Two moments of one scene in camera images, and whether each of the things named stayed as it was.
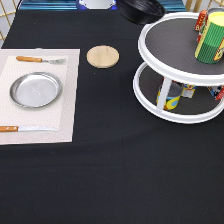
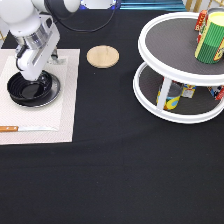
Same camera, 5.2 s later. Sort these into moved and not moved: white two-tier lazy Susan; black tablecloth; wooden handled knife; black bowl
Moved: black bowl
Not moved: wooden handled knife; black tablecloth; white two-tier lazy Susan
